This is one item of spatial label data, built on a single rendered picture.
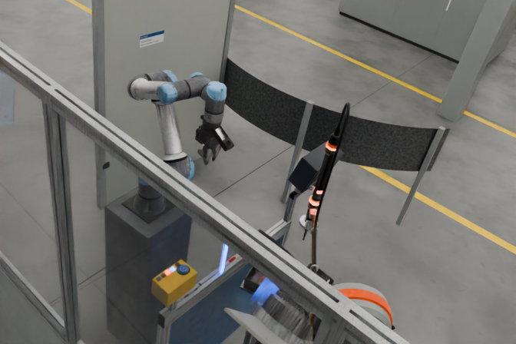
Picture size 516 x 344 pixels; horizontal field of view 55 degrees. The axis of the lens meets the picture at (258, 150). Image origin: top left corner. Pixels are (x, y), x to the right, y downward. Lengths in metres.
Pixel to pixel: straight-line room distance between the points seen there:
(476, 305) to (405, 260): 0.57
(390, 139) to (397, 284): 1.06
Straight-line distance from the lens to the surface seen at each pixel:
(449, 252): 4.36
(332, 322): 0.89
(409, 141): 3.83
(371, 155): 3.83
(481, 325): 3.97
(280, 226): 2.70
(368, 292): 1.04
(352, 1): 8.32
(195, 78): 1.99
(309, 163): 2.54
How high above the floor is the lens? 2.71
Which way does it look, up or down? 35 degrees down
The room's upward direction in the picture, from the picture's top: 12 degrees clockwise
